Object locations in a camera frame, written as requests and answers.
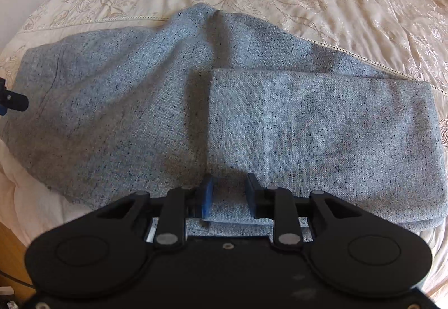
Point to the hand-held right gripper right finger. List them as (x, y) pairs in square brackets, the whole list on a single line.
[(252, 195)]

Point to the blue-grey speckled pants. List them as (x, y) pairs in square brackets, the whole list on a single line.
[(140, 113)]

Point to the wooden bed frame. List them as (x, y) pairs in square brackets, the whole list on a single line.
[(14, 253)]

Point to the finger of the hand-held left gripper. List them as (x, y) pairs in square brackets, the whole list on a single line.
[(16, 101)]

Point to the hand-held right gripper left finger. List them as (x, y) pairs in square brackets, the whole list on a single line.
[(205, 197)]

